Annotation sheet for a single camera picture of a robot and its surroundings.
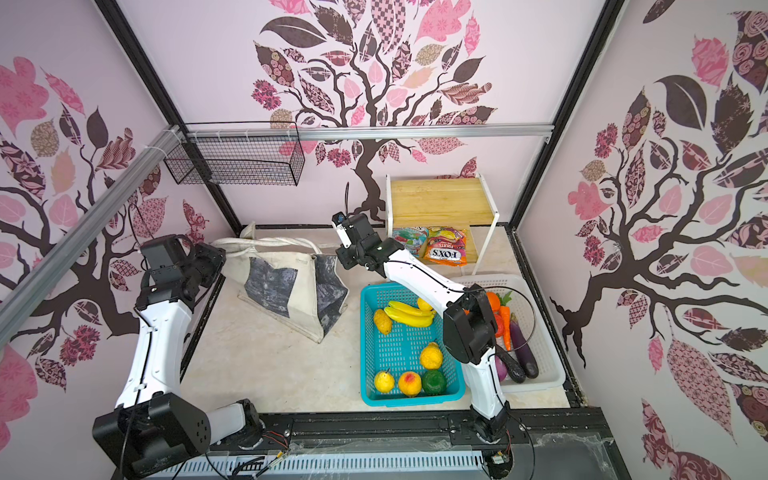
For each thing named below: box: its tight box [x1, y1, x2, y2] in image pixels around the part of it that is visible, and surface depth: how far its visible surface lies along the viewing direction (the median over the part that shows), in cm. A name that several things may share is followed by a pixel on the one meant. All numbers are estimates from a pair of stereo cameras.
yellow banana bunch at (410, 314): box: [384, 300, 436, 327], surface depth 93 cm
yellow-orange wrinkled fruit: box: [373, 309, 392, 335], surface depth 91 cm
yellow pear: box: [374, 370, 395, 394], surface depth 79 cm
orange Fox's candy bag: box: [424, 226, 468, 267], surface depth 92 cm
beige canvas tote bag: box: [211, 222, 349, 344], surface depth 85 cm
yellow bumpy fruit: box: [420, 342, 443, 370], surface depth 83 cm
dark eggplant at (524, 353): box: [510, 318, 539, 379], surface depth 83 cm
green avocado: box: [422, 370, 447, 395], surface depth 79 cm
